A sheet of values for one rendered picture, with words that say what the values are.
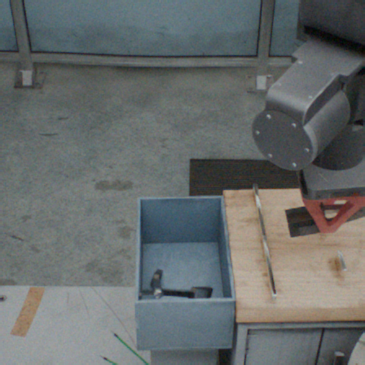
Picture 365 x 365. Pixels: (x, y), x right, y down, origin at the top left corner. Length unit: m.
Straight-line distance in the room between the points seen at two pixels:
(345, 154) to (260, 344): 0.27
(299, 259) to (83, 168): 1.87
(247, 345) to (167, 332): 0.09
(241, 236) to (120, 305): 0.35
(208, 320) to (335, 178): 0.23
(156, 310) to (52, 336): 0.36
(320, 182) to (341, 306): 0.17
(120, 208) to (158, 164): 0.28
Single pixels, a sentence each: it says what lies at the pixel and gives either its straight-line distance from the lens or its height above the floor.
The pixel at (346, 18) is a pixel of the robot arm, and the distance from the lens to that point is 0.55.
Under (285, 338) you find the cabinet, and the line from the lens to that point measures 0.80.
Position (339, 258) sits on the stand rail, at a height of 1.08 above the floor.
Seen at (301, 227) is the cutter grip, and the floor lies 1.14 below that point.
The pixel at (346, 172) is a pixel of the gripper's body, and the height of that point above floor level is 1.24.
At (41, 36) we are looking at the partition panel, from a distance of 3.00.
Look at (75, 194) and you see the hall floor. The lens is 2.49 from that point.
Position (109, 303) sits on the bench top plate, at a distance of 1.11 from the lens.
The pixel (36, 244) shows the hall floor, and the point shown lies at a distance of 2.33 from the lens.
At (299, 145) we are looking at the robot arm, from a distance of 0.54.
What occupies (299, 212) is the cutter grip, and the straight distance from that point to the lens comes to 0.73.
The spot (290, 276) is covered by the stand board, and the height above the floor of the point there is 1.06.
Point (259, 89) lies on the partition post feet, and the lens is 3.00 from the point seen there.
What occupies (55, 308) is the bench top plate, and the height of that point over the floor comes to 0.78.
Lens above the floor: 1.64
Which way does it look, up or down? 41 degrees down
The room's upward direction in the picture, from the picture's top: 1 degrees clockwise
